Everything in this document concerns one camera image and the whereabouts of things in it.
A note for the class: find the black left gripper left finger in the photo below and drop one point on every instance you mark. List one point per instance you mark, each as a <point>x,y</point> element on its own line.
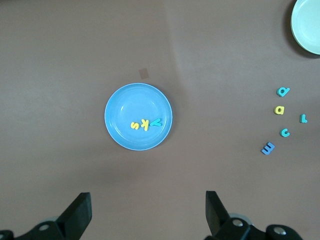
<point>65,230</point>

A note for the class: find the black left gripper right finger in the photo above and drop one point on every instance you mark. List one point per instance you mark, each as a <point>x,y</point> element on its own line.
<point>227,231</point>

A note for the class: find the yellow foam letter s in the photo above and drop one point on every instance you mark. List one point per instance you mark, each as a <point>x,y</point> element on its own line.
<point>134,125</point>

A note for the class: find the teal foam letter y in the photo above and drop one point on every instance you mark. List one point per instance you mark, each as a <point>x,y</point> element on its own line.
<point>156,122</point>

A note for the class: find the yellow foam letter k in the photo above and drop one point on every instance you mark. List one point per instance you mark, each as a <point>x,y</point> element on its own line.
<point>145,124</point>

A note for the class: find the blue foam letter E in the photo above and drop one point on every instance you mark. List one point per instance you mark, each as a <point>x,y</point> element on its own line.
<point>267,148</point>

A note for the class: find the teal foam letter c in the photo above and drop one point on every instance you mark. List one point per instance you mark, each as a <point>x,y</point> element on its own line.
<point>282,132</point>

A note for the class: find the yellow foam letter a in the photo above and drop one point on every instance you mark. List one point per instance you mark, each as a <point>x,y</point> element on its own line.
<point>276,110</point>

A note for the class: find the small teal foam letter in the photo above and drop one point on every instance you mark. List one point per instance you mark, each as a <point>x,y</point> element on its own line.
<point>301,118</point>

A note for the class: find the blue round plate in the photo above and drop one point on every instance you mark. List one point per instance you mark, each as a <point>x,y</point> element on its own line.
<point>135,102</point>

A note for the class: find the teal foam letter p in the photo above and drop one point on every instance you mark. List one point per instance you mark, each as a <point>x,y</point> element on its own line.
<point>279,92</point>

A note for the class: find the brown table cover sheet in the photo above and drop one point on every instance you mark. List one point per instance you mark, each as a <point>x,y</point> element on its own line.
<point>62,75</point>

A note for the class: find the brown tape patch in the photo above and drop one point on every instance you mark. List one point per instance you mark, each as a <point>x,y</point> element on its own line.
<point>144,73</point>

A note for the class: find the pale green round plate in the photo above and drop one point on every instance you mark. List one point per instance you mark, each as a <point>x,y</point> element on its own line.
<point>308,27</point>

